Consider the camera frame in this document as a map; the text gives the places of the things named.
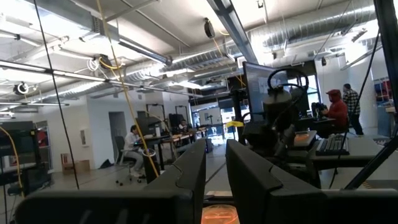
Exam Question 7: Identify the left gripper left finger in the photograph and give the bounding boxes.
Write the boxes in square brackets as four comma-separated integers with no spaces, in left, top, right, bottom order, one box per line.
[14,138,208,224]

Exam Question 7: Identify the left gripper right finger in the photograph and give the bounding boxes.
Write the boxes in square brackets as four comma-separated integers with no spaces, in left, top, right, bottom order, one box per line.
[226,138,398,224]

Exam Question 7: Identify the orange transparent plastic plate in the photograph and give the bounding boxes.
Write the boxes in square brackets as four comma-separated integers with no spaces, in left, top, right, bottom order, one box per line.
[200,203,241,224]

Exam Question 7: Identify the black computer tower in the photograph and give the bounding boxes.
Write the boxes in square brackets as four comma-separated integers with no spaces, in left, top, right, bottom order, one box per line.
[142,147,162,184]

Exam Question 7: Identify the black computer monitor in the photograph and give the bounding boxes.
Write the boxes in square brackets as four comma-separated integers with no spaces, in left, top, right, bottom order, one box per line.
[242,61,320,124]

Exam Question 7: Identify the person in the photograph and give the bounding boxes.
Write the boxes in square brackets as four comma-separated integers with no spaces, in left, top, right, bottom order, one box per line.
[178,119,191,133]
[320,89,349,139]
[342,83,364,137]
[123,124,146,179]

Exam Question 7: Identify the black keyboard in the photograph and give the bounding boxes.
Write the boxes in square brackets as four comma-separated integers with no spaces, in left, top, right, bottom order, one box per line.
[315,134,351,157]

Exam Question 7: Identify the grey office chair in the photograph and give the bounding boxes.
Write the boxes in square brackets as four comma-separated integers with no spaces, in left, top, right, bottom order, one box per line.
[113,135,142,184]

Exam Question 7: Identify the brown cardboard box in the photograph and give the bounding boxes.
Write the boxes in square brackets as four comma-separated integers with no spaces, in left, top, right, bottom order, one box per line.
[60,152,91,175]

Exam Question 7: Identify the dark office desk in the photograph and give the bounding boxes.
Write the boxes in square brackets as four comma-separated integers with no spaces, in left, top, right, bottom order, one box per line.
[294,129,398,172]

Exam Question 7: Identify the black slanted bar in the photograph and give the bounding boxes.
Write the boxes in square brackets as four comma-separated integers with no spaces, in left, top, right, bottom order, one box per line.
[344,136,398,191]

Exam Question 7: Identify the dark equipment rack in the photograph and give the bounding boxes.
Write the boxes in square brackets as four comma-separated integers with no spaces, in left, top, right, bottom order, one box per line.
[0,120,53,195]

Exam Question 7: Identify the black vertical pole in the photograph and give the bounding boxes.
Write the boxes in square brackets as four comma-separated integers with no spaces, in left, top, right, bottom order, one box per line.
[374,0,398,110]

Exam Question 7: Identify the black metal table frame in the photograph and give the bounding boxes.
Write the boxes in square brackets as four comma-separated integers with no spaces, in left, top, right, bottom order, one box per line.
[203,195,234,205]

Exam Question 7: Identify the silver ventilation duct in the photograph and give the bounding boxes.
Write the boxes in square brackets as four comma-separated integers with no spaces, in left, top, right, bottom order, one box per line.
[262,4,377,52]

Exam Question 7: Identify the black ceiling cable reel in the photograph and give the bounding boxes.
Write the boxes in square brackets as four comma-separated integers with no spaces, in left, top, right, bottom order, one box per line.
[203,17,216,39]
[98,54,113,70]
[12,81,30,96]

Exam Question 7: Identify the yellow hanging cable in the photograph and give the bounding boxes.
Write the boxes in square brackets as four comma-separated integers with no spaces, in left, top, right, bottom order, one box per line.
[0,126,25,199]
[95,0,161,179]

